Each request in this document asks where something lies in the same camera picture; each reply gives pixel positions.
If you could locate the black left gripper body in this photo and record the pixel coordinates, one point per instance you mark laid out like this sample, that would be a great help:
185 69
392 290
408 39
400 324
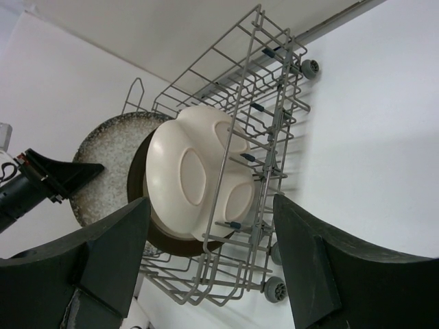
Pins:
22 190

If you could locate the brown rimmed cream plate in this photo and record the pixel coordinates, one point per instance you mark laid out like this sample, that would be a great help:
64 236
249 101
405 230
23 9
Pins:
156 236

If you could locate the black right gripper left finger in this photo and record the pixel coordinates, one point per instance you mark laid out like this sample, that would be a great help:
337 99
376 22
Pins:
85 279

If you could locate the grey wire dish rack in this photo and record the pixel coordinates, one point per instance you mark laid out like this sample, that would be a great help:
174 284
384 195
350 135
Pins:
254 73

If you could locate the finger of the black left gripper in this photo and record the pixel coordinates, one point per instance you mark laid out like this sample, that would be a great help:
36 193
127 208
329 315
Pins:
57 180

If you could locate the speckled brown rimmed plate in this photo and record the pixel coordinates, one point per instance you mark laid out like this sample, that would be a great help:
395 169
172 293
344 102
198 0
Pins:
113 145

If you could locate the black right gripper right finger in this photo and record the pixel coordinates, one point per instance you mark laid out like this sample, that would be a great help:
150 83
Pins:
336 280

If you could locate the cream divided plate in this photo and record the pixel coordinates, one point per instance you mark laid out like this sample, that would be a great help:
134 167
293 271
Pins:
195 176

